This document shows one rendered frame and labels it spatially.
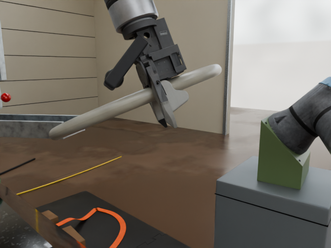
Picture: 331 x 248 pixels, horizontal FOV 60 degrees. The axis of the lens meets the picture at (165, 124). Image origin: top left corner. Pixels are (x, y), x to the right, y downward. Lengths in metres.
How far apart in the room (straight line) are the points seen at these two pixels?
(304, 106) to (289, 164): 0.22
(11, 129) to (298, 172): 0.97
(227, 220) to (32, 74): 6.02
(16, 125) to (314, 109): 0.97
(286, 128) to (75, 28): 6.70
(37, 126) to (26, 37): 5.94
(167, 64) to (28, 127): 0.50
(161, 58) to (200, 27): 5.26
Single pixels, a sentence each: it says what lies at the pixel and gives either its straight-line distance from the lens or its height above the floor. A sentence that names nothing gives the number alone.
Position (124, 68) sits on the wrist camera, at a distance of 0.55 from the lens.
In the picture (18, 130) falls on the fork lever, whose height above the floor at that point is 1.10.
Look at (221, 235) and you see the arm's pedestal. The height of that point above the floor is 0.62.
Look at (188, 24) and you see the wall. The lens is 5.96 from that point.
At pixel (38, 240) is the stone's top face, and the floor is 0.83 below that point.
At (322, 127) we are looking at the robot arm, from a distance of 1.08.
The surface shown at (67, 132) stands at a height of 1.15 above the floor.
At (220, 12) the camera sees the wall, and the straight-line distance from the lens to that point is 5.65.
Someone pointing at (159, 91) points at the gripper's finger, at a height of 1.25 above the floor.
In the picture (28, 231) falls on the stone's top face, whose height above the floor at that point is 0.83.
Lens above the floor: 1.29
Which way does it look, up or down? 11 degrees down
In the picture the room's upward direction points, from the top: straight up
